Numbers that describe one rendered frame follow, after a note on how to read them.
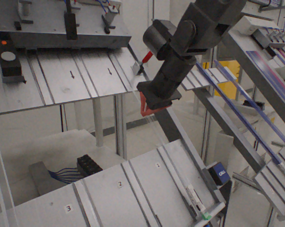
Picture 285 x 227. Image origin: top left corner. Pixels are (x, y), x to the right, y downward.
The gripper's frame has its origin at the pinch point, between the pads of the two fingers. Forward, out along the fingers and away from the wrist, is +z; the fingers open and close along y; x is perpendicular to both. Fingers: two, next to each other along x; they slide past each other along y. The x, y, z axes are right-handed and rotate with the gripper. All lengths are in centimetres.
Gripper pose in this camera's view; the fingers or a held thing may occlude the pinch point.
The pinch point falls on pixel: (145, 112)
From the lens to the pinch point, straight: 52.8
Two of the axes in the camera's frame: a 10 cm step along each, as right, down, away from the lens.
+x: 5.0, 7.9, -3.6
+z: -3.9, 5.8, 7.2
